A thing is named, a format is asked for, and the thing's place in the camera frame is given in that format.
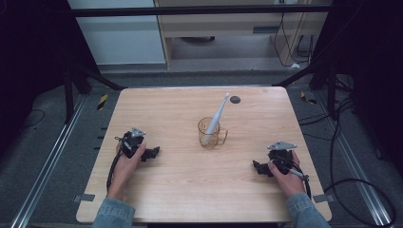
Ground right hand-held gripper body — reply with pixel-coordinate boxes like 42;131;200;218
266;141;298;176

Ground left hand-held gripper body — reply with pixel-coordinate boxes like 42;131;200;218
121;126;147;160

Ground amber glass cup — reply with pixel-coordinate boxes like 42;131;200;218
197;117;229;150

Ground white electric toothbrush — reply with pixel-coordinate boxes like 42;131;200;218
202;92;231;145

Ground person's right hand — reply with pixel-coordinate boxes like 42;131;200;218
268;150;307;198

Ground person's left hand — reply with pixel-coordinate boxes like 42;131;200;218
106;141;147;201

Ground yellow black striped tape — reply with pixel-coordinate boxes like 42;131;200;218
299;90;317;105
96;93;109;111

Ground grey tape strip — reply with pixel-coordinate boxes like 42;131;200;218
72;193;96;203
312;193;336;204

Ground white cabinet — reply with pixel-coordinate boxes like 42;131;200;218
67;0;167;67

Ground dark curtain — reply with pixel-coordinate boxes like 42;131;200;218
312;0;403;179
0;0;101;156

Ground light wooden desk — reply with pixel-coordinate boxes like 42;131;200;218
154;0;332;69

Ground left hand-held gripper cable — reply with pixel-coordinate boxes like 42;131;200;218
106;135;126;193

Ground hand-held gripper cable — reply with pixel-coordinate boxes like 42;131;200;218
286;158;313;201
106;135;126;193

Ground right hand-held gripper cable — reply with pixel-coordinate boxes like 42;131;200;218
286;158;313;201

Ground black looped floor cable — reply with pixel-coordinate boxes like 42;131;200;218
297;98;397;228

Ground aluminium floor rail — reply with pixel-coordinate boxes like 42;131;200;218
313;90;394;228
9;94;87;228

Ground black metal frame leg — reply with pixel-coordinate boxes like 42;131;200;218
272;58;338;122
62;61;127;125

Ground thin black floor cable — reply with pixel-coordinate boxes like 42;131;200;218
22;108;47;129

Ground black hanging desk cables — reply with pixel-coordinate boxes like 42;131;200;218
273;0;317;68

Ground black horizontal frame bar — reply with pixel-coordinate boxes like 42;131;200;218
69;4;333;19

